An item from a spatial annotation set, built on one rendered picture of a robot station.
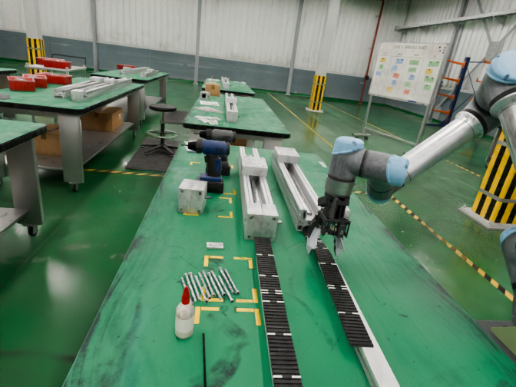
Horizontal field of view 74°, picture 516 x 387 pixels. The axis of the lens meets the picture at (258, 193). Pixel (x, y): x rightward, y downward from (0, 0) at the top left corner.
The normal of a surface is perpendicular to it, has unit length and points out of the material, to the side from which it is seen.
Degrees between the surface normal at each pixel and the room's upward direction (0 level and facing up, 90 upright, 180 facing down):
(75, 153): 90
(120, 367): 0
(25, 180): 90
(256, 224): 90
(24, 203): 90
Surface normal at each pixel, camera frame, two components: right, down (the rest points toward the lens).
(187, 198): 0.00, 0.37
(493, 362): 0.12, -0.92
